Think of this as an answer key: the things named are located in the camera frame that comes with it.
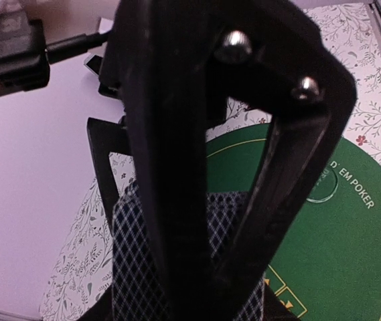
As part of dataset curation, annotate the clear dealer button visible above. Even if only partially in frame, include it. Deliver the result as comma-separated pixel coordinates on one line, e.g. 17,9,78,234
307,165,338,204

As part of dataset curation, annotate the aluminium poker chip case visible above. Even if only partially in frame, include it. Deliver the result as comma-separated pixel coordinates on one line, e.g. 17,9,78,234
84,54,103,76

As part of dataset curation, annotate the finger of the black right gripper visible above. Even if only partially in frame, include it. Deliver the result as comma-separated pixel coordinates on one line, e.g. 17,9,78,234
106,0,358,321
86,118,131,217

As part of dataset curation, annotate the green round poker mat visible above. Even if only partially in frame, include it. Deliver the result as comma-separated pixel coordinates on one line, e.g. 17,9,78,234
203,123,381,321

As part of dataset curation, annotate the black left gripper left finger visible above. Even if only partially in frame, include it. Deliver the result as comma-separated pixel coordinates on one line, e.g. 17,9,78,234
82,294,112,321

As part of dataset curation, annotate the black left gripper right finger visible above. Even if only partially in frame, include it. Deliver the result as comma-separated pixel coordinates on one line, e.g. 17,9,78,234
263,287,297,321

